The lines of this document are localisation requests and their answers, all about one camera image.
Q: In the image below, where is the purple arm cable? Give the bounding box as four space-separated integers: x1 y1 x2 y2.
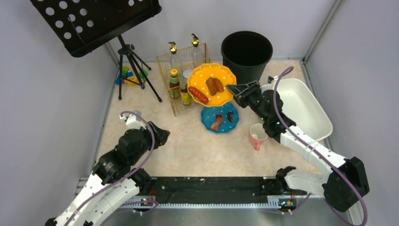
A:
62 111 160 226
272 66 368 226

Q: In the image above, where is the lime green toy block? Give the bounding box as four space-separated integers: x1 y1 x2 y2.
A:
122 66 129 77

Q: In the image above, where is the black perforated music stand tray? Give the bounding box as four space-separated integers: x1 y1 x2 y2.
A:
31 0 162 57

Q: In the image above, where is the yellow wire rack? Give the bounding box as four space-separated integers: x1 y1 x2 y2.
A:
156 43 212 116

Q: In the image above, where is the silver lid shaker jar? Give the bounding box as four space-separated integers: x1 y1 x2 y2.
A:
182 69 192 90

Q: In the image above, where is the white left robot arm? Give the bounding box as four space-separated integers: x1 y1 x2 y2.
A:
45 121 170 226

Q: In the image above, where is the white plastic basin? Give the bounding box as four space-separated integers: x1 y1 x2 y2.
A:
277 78 333 141

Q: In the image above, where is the brown sausage middle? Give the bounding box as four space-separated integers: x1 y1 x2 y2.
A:
206 77 218 96

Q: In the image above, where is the black tripod stand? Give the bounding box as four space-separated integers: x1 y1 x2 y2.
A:
117 35 162 103

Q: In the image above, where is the blue dotted plate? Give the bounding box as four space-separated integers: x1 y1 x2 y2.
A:
201 103 239 134

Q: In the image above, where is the black plastic trash bin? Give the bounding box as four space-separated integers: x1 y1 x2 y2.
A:
221 31 273 84

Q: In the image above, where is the yellow toy block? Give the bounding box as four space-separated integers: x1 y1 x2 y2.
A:
124 76 140 86

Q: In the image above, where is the red sausage front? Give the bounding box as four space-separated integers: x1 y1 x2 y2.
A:
188 86 209 105

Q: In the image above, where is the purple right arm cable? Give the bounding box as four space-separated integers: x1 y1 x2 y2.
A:
272 66 368 226

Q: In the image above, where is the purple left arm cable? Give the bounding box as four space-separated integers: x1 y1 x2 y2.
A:
62 111 160 226

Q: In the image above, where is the aluminium frame rail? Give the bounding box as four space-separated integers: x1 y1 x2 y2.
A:
73 176 359 210

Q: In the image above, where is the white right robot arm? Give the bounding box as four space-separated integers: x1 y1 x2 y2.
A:
226 81 370 212

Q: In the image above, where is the brown sausage rear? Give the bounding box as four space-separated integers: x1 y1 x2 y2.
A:
213 78 224 93

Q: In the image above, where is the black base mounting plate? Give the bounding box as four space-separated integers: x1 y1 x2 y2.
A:
140 177 307 204

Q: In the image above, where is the clear bottle gold pump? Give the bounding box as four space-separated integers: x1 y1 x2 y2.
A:
169 41 183 81
191 33 206 68

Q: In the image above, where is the pink mug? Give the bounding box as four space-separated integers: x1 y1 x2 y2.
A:
248 123 269 151

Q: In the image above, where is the brown sausage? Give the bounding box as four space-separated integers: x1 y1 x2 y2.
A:
206 77 218 96
213 78 224 93

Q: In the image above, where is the blue toy block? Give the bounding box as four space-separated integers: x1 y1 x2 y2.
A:
115 71 134 86

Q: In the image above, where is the yellow dotted plate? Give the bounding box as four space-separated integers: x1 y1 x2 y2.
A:
187 63 237 107

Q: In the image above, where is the curved dark sausage piece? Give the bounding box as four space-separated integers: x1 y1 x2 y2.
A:
227 111 234 122

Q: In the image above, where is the small yellow spice bottle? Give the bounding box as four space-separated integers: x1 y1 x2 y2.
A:
180 84 191 106

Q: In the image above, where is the yellow cap sauce bottle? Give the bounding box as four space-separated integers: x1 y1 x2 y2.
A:
169 68 180 99

